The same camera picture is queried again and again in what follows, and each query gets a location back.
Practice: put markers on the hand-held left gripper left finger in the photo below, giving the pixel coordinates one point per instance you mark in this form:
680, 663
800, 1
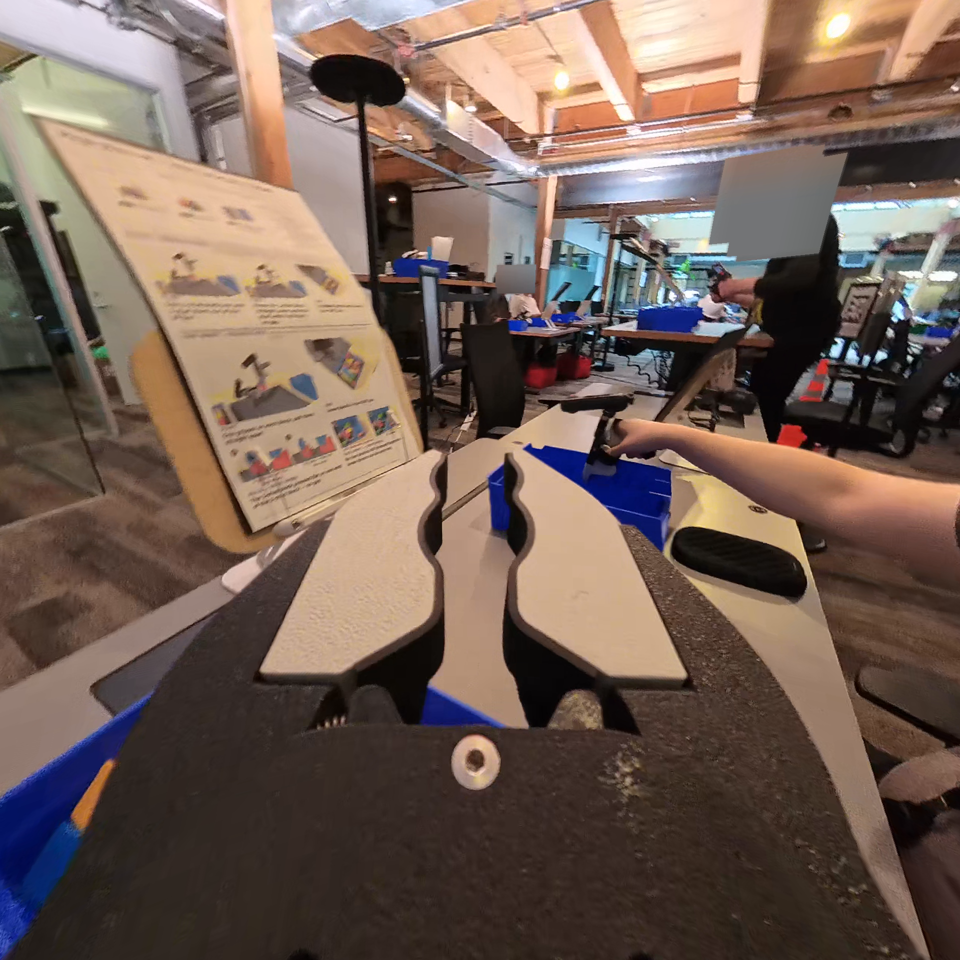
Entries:
352, 592

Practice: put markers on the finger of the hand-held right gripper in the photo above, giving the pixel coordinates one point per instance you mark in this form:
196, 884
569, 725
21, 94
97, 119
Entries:
600, 472

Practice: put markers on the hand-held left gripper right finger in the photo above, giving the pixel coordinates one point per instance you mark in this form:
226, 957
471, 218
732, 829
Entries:
592, 600

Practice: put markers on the blue plastic bin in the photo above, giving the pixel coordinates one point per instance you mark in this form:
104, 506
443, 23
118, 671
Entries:
637, 495
37, 810

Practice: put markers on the person's right forearm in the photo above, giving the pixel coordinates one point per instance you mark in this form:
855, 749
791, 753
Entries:
810, 487

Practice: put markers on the person's right hand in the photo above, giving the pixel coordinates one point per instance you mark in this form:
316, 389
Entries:
645, 439

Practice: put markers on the red storage crate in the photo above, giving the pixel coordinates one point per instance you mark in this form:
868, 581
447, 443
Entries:
574, 367
540, 376

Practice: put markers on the black tilted board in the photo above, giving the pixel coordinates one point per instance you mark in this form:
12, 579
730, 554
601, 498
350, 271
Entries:
701, 375

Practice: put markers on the wooden work desk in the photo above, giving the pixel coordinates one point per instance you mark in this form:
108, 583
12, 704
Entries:
465, 283
675, 337

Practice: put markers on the black office chair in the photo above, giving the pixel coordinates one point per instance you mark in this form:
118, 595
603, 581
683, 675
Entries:
832, 412
495, 375

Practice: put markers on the blue storage bin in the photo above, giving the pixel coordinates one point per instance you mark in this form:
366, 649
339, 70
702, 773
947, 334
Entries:
525, 325
667, 319
420, 268

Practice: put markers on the black padded armrest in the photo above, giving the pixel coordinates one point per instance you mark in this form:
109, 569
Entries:
739, 562
915, 701

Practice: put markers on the orange traffic cone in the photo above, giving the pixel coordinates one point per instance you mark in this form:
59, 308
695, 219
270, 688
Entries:
821, 382

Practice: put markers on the printed instruction sheet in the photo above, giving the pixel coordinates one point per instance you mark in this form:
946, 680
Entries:
247, 322

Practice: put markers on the ceiling lamp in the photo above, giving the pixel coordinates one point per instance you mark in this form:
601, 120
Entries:
561, 79
838, 25

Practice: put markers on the glass office door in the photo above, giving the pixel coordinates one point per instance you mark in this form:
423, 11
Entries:
45, 337

